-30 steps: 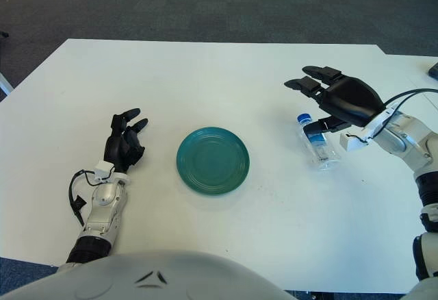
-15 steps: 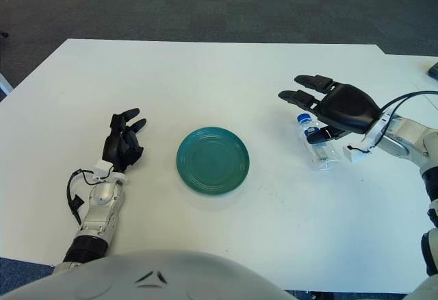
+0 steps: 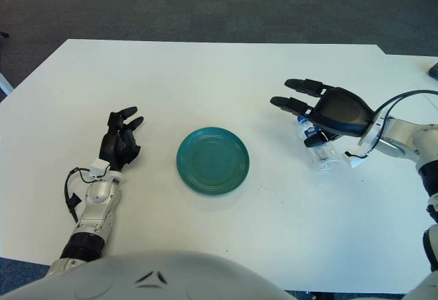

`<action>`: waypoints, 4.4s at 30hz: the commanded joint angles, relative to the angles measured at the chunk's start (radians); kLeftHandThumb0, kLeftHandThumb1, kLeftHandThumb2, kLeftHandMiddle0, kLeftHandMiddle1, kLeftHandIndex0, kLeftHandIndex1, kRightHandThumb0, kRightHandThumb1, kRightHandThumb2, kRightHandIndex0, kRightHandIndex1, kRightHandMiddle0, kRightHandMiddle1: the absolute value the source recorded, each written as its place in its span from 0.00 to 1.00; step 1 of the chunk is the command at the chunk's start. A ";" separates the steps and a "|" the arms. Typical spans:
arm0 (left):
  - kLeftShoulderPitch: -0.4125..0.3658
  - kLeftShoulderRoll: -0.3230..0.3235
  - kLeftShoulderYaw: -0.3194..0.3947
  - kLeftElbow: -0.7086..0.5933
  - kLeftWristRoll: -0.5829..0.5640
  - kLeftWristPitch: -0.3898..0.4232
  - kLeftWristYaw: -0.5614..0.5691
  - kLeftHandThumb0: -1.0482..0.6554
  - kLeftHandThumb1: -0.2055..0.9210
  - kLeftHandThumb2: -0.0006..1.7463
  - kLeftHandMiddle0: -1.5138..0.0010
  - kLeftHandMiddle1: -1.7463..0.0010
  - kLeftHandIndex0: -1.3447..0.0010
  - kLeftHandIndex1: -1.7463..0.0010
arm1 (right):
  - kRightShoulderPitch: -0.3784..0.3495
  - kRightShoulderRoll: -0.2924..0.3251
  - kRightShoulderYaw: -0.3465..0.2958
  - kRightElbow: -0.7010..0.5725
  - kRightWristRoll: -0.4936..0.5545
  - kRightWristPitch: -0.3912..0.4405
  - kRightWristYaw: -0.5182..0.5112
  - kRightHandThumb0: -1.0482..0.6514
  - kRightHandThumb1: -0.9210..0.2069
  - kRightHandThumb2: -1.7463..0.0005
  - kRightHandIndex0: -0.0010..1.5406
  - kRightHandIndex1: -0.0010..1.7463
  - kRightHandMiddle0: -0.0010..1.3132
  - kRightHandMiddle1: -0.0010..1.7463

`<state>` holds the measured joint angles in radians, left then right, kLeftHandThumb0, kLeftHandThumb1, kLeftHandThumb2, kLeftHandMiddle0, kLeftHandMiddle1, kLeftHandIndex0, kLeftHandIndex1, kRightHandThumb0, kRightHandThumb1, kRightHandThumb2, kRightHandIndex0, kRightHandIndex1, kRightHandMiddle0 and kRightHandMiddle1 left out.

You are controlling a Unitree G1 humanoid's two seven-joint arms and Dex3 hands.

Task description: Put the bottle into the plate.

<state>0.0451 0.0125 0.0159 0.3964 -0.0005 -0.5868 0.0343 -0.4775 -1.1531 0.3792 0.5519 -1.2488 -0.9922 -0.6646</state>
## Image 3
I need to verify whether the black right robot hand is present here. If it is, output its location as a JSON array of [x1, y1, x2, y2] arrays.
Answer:
[[269, 78, 377, 147]]

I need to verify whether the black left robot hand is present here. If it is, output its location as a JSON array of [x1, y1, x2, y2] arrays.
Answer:
[[99, 106, 144, 173]]

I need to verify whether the clear bottle with blue cap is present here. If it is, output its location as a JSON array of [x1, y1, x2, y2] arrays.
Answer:
[[296, 116, 346, 172]]

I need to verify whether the teal green round plate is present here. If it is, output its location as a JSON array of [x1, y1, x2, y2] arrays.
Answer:
[[176, 127, 251, 197]]

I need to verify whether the white desk leg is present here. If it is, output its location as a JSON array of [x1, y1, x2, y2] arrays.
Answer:
[[0, 72, 14, 95]]

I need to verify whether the grey robot torso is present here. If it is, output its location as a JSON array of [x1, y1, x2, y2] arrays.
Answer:
[[0, 249, 292, 300]]

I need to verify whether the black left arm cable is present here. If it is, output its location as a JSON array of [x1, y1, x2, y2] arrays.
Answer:
[[64, 166, 96, 224]]

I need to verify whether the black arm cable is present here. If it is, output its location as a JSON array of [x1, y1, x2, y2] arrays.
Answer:
[[64, 166, 96, 224], [374, 89, 438, 119]]

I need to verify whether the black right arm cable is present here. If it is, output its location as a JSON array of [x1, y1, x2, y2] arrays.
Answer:
[[374, 89, 438, 119]]

